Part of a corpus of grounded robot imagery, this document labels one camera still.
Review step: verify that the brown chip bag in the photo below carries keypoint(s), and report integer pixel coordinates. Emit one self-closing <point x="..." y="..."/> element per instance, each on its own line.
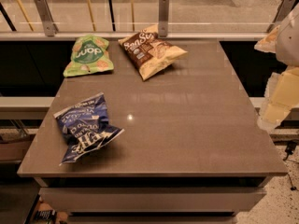
<point x="149" y="53"/>

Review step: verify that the left metal railing post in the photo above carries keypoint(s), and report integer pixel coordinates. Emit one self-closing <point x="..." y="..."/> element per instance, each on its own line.
<point x="49" y="26"/>

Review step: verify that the green chip bag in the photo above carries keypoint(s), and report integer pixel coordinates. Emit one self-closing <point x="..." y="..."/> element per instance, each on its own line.
<point x="89" y="56"/>

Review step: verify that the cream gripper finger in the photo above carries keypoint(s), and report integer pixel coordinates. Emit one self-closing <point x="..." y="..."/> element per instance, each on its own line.
<point x="268" y="43"/>
<point x="280" y="97"/>

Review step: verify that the right metal railing post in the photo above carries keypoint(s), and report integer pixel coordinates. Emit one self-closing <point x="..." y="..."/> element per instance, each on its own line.
<point x="283" y="10"/>

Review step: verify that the metal railing post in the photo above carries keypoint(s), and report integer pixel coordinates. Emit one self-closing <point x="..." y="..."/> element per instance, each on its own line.
<point x="283" y="10"/>
<point x="163" y="18"/>
<point x="49" y="26"/>

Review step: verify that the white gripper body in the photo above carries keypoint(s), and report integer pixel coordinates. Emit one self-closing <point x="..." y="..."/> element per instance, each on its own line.
<point x="289" y="42"/>

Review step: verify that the blue chip bag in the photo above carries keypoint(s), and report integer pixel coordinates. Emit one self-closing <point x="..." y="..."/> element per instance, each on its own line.
<point x="85" y="127"/>

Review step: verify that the metal horizontal rail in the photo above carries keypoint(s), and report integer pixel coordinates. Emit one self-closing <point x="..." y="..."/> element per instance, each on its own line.
<point x="33" y="36"/>

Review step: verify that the middle metal railing post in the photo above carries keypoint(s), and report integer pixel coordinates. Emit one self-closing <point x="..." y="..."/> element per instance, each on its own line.
<point x="163" y="18"/>

